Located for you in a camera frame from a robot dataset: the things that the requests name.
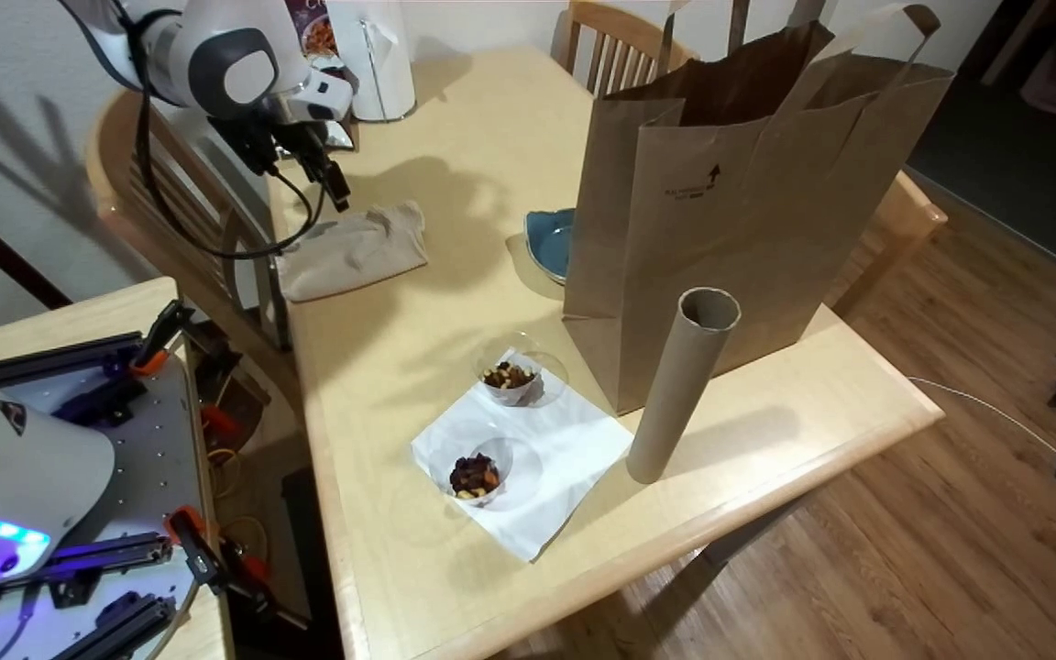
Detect orange black clamp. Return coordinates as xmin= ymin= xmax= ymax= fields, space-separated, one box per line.
xmin=167 ymin=510 xmax=267 ymax=600

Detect cardboard tube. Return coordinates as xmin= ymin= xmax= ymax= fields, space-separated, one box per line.
xmin=629 ymin=285 xmax=742 ymax=485

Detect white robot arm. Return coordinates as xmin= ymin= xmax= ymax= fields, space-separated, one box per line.
xmin=58 ymin=0 xmax=357 ymax=208

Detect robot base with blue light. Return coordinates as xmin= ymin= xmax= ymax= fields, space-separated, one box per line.
xmin=0 ymin=394 xmax=115 ymax=583

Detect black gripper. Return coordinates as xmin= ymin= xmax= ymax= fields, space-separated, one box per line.
xmin=228 ymin=109 xmax=349 ymax=208

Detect brown paper bag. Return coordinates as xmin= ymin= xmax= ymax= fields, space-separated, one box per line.
xmin=566 ymin=0 xmax=949 ymax=416

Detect clear cup with snacks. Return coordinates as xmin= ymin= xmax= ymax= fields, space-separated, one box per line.
xmin=443 ymin=436 xmax=542 ymax=510
xmin=476 ymin=348 xmax=566 ymax=408

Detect beige ribbed cloth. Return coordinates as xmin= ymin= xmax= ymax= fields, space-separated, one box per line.
xmin=279 ymin=207 xmax=430 ymax=306

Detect blue ceramic bowl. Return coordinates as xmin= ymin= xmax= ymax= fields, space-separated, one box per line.
xmin=525 ymin=208 xmax=576 ymax=282

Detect wooden chair behind table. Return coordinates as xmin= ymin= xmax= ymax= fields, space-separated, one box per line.
xmin=560 ymin=0 xmax=689 ymax=95

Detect wooden chair beside robot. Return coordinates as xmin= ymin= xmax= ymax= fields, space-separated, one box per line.
xmin=84 ymin=90 xmax=293 ymax=369

